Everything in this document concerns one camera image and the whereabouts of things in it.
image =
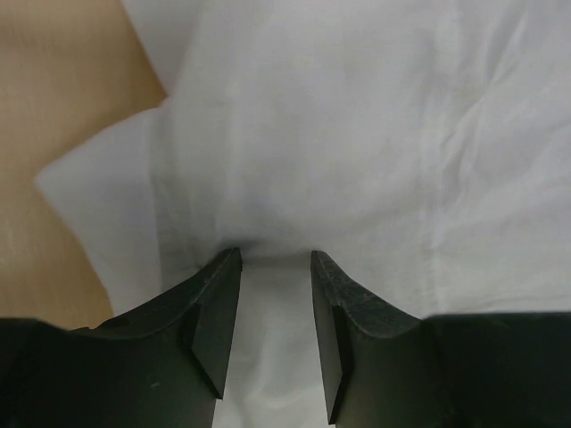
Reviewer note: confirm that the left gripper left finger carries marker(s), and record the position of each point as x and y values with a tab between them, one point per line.
165	363

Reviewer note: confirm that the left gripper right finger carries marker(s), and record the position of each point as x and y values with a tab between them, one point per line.
378	364

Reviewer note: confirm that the white long sleeve shirt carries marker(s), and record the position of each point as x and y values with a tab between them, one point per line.
424	145

